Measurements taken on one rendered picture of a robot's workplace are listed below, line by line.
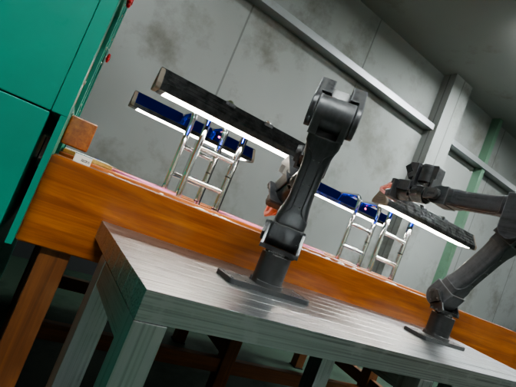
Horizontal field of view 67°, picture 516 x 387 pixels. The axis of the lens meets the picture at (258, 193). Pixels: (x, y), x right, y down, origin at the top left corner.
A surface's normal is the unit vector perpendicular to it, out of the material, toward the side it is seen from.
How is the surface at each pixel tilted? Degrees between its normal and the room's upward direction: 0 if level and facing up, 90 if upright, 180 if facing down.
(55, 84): 90
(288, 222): 120
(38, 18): 90
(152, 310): 90
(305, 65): 90
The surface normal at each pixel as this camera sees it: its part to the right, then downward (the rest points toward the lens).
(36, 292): 0.42, 0.11
